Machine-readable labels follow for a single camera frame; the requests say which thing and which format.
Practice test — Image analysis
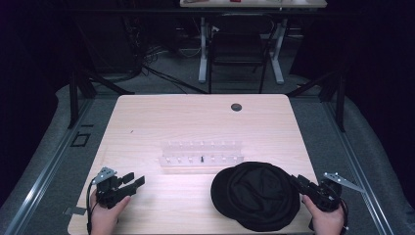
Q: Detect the bundle of floor cables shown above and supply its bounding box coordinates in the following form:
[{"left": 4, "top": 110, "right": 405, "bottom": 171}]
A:
[{"left": 122, "top": 16, "right": 209, "bottom": 96}]

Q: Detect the clear peg rack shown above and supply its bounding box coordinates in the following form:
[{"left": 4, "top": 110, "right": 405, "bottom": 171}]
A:
[{"left": 158, "top": 140, "right": 246, "bottom": 175}]

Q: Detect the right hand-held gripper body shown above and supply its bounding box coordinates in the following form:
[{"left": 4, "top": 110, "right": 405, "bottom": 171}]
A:
[{"left": 301, "top": 171, "right": 367, "bottom": 213}]

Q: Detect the black chair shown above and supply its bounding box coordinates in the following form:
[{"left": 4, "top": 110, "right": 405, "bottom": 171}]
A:
[{"left": 207, "top": 13, "right": 276, "bottom": 95}]

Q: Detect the person's left hand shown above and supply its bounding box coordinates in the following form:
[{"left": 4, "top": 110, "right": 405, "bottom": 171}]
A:
[{"left": 89, "top": 190, "right": 132, "bottom": 235}]

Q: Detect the aluminium floor rail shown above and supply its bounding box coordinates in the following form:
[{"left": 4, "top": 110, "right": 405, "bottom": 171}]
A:
[
  {"left": 2, "top": 97, "right": 96, "bottom": 235},
  {"left": 324, "top": 101, "right": 396, "bottom": 235}
]

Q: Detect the black cap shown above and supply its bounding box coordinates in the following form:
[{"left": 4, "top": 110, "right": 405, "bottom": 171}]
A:
[{"left": 209, "top": 161, "right": 301, "bottom": 233}]

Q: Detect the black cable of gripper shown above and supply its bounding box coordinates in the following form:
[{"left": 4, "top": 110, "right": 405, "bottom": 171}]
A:
[
  {"left": 85, "top": 177, "right": 100, "bottom": 235},
  {"left": 339, "top": 198, "right": 350, "bottom": 235}
]

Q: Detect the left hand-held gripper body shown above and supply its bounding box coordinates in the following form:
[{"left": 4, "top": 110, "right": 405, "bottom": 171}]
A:
[{"left": 91, "top": 166, "right": 132, "bottom": 211}]

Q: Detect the person's right hand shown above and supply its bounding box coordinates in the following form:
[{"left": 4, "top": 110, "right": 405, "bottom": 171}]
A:
[{"left": 300, "top": 194, "right": 347, "bottom": 235}]

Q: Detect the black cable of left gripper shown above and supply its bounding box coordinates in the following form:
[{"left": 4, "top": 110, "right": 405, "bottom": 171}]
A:
[{"left": 85, "top": 177, "right": 100, "bottom": 235}]

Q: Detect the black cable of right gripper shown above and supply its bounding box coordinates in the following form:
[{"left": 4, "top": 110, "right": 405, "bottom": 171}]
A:
[{"left": 339, "top": 198, "right": 350, "bottom": 235}]

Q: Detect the white-legged desk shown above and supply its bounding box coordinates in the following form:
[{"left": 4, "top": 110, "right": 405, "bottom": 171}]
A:
[{"left": 179, "top": 0, "right": 328, "bottom": 86}]

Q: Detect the black metal stand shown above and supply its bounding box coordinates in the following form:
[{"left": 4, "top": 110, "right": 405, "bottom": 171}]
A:
[
  {"left": 286, "top": 63, "right": 347, "bottom": 133},
  {"left": 67, "top": 63, "right": 135, "bottom": 130}
]

